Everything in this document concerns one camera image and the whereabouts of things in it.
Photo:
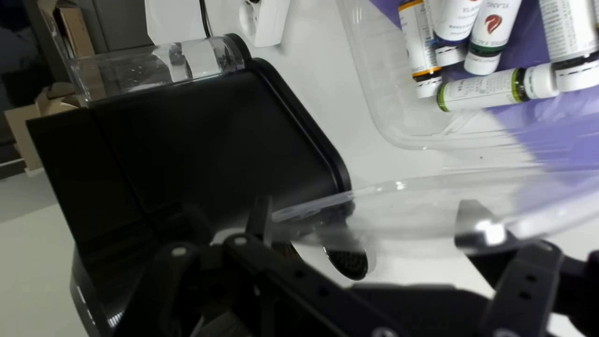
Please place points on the white bottle green band logo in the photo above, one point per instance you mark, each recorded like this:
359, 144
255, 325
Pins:
492, 37

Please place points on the white bottle orange bands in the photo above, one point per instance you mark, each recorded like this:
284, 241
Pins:
419, 43

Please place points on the white bottle green bands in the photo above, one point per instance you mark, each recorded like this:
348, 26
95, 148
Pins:
479, 90

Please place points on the clear plastic clamshell container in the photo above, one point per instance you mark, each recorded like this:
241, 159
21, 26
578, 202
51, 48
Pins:
399, 118

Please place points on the black round knob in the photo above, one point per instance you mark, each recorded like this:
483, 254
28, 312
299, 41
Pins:
348, 264

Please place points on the purple mat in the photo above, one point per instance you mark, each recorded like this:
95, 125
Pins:
562, 131

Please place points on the black plastic bin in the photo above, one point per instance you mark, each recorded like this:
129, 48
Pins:
187, 142

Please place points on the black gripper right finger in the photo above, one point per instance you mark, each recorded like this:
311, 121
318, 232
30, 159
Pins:
530, 281

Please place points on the white bottle dark band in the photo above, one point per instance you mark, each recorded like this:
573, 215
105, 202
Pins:
449, 56

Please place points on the white bottle black band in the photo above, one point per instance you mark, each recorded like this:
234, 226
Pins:
567, 30

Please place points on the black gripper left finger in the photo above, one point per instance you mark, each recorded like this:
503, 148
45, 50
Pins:
168, 281

